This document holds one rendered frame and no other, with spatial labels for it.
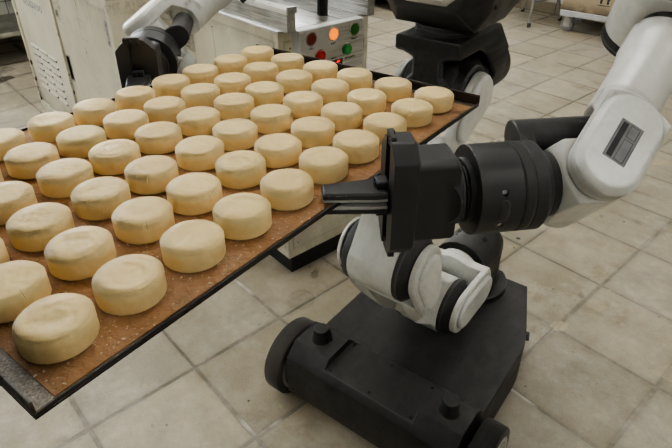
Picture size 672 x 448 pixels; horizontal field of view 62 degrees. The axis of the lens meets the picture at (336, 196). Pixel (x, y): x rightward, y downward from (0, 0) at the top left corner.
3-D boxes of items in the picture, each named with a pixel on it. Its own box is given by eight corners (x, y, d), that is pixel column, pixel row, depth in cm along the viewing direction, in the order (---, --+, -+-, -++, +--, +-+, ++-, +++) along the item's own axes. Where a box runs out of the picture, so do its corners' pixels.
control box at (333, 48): (293, 78, 159) (291, 29, 152) (355, 61, 173) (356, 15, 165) (301, 82, 157) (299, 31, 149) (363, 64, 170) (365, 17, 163)
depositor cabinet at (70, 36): (45, 120, 308) (-2, -45, 265) (166, 90, 349) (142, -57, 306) (149, 216, 226) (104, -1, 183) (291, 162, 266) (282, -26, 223)
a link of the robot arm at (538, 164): (489, 244, 60) (590, 236, 61) (532, 216, 50) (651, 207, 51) (471, 146, 63) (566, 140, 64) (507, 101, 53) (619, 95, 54)
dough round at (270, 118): (260, 116, 70) (259, 101, 69) (298, 120, 69) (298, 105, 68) (244, 132, 66) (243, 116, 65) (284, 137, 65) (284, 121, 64)
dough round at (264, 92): (247, 95, 76) (245, 81, 75) (284, 93, 77) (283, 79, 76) (245, 109, 72) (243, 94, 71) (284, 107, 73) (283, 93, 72)
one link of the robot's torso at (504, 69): (456, 79, 129) (465, -1, 120) (510, 91, 123) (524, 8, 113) (391, 119, 110) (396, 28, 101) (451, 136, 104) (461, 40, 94)
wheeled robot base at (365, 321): (404, 271, 192) (411, 187, 175) (557, 338, 165) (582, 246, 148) (279, 393, 148) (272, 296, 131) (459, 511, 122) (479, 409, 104)
